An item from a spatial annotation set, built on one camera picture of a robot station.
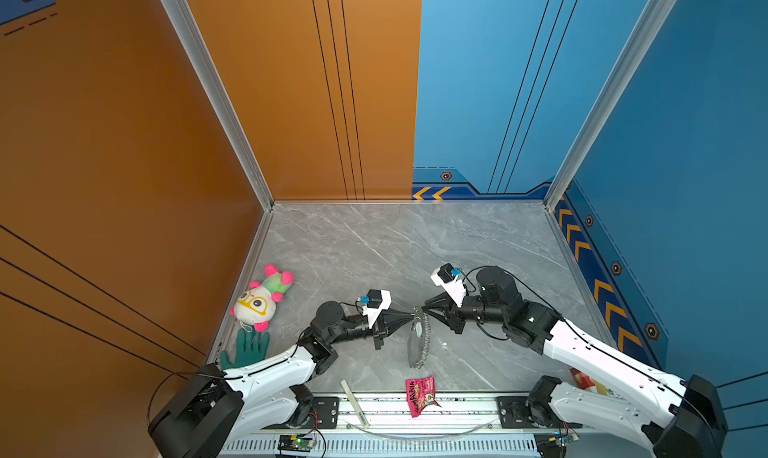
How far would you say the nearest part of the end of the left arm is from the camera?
65cm

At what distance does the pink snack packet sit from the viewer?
754 mm

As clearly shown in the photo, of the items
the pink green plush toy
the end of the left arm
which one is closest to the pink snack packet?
the end of the left arm

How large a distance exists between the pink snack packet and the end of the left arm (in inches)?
7.6

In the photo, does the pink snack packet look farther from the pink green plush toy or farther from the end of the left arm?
the pink green plush toy
